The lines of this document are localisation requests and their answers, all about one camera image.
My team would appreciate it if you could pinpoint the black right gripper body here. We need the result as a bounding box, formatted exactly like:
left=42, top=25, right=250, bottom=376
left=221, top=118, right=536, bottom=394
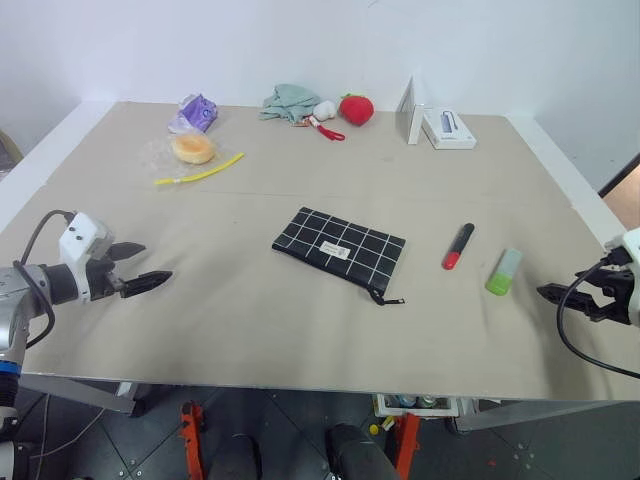
left=588, top=267, right=635, bottom=327

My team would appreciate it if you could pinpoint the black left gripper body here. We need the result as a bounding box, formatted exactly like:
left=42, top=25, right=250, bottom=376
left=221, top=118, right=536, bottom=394
left=87, top=255, right=127, bottom=302

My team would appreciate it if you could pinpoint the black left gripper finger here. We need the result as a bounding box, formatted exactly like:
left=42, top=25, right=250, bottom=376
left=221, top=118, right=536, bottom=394
left=119, top=270, right=175, bottom=300
left=110, top=241, right=148, bottom=262

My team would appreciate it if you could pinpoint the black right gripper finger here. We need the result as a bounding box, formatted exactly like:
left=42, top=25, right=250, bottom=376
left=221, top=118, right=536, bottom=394
left=573, top=266, right=626, bottom=284
left=535, top=282, right=599, bottom=317

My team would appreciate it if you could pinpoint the black grid pencil pouch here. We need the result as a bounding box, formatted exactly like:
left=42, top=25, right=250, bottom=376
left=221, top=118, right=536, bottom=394
left=271, top=205, right=408, bottom=307

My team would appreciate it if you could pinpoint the green eraser tube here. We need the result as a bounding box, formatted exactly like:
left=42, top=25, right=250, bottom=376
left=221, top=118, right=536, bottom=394
left=484, top=247, right=524, bottom=296

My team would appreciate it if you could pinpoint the yellow flexible strip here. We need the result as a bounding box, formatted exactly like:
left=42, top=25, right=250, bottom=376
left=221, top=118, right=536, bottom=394
left=153, top=151, right=246, bottom=187

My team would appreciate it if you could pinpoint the round bun in clear wrap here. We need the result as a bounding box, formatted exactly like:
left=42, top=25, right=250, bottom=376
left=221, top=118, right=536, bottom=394
left=138, top=131, right=222, bottom=175

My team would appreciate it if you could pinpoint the red and black marker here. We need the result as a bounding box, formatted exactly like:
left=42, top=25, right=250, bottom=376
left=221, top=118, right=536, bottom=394
left=441, top=222, right=476, bottom=271

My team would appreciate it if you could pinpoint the purple snack packet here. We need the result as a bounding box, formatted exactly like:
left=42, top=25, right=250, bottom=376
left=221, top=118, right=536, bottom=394
left=167, top=92, right=219, bottom=135

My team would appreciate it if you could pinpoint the red-orange metal stand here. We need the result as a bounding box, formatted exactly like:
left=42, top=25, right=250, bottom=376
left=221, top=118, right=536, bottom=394
left=393, top=411, right=422, bottom=480
left=179, top=399, right=207, bottom=480

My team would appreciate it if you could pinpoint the white tray with cans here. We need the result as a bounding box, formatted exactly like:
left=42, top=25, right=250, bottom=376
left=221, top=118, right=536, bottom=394
left=374, top=393, right=461, bottom=419

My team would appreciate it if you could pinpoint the flat white product box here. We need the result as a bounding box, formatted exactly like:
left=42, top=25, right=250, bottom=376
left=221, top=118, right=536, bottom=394
left=421, top=105, right=478, bottom=151

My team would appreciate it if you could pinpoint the crumpled pale green cloth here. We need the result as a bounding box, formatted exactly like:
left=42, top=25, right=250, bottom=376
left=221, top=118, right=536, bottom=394
left=258, top=83, right=322, bottom=124

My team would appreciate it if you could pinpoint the upright white box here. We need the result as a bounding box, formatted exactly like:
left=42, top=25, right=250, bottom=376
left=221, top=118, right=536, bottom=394
left=394, top=75, right=427, bottom=147

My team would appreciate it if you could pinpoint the white garlic plush toy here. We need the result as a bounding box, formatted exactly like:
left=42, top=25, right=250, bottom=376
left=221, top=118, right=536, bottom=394
left=311, top=99, right=338, bottom=122

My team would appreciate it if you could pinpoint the dark rounded shape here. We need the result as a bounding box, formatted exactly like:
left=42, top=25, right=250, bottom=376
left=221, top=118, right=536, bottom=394
left=324, top=422, right=402, bottom=480

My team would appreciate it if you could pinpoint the red strawberry plush toy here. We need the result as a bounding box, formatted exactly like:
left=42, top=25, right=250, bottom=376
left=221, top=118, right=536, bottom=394
left=338, top=91, right=376, bottom=127

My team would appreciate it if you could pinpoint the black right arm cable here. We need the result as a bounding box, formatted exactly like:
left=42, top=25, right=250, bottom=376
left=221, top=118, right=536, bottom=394
left=556, top=247, right=640, bottom=379

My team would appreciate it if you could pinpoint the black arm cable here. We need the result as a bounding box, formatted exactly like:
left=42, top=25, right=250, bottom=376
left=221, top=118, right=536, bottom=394
left=556, top=247, right=640, bottom=379
left=11, top=209, right=72, bottom=351

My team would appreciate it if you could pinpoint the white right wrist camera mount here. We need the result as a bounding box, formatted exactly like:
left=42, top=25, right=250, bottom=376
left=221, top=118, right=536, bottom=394
left=603, top=228, right=640, bottom=329

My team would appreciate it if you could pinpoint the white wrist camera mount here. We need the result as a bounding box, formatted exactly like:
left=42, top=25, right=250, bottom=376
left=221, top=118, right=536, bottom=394
left=58, top=211, right=116, bottom=303
left=603, top=228, right=640, bottom=329

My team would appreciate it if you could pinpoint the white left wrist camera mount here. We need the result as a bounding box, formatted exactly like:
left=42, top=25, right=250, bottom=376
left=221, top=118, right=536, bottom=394
left=58, top=211, right=116, bottom=303

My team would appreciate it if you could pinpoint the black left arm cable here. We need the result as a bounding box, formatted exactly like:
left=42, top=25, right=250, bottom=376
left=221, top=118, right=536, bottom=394
left=11, top=209, right=72, bottom=351

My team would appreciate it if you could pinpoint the grey table frame leg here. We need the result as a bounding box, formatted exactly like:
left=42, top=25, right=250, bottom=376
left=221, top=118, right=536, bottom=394
left=455, top=398, right=556, bottom=433
left=19, top=373, right=140, bottom=417

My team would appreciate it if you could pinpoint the red strap with tag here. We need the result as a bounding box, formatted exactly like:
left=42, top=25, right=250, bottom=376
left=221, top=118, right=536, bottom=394
left=293, top=114, right=347, bottom=143

